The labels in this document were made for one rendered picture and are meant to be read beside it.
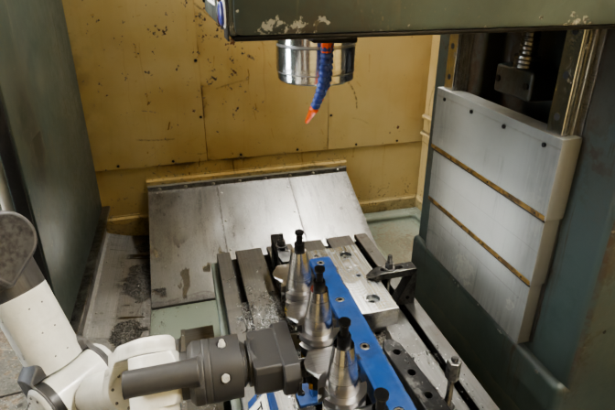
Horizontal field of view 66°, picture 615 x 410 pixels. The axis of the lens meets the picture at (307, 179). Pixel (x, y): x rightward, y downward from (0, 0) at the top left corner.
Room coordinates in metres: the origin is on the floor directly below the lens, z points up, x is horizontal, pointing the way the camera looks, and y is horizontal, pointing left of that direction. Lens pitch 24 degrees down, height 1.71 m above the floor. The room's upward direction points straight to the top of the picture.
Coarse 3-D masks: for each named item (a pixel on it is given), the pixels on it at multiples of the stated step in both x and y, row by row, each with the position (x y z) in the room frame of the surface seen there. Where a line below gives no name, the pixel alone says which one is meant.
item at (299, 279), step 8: (296, 256) 0.65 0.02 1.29; (304, 256) 0.65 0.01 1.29; (296, 264) 0.65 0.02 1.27; (304, 264) 0.65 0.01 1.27; (288, 272) 0.66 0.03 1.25; (296, 272) 0.64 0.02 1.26; (304, 272) 0.65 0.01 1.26; (288, 280) 0.65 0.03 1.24; (296, 280) 0.64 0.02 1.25; (304, 280) 0.64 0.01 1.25; (288, 288) 0.65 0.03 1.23; (296, 288) 0.64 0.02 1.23; (304, 288) 0.64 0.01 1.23
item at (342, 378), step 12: (336, 348) 0.44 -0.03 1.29; (348, 348) 0.44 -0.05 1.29; (336, 360) 0.44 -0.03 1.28; (348, 360) 0.44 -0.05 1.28; (336, 372) 0.43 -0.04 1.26; (348, 372) 0.43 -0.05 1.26; (336, 384) 0.43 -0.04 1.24; (348, 384) 0.43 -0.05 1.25; (336, 396) 0.43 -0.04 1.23; (348, 396) 0.43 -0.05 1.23
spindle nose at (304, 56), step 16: (288, 48) 0.92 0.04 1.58; (304, 48) 0.90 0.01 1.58; (336, 48) 0.91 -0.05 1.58; (352, 48) 0.94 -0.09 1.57; (288, 64) 0.92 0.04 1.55; (304, 64) 0.90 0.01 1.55; (336, 64) 0.91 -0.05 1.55; (352, 64) 0.94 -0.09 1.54; (288, 80) 0.92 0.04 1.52; (304, 80) 0.90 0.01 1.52; (336, 80) 0.91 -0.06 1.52
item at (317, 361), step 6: (318, 348) 0.53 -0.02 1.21; (324, 348) 0.52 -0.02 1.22; (330, 348) 0.52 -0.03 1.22; (312, 354) 0.51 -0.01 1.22; (318, 354) 0.51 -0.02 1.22; (324, 354) 0.51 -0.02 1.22; (330, 354) 0.51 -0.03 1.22; (306, 360) 0.50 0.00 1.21; (312, 360) 0.50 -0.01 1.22; (318, 360) 0.50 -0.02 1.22; (324, 360) 0.50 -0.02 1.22; (306, 366) 0.49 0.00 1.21; (312, 366) 0.49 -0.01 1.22; (318, 366) 0.49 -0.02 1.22; (324, 366) 0.49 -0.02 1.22; (312, 372) 0.48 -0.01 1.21; (318, 372) 0.48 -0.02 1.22
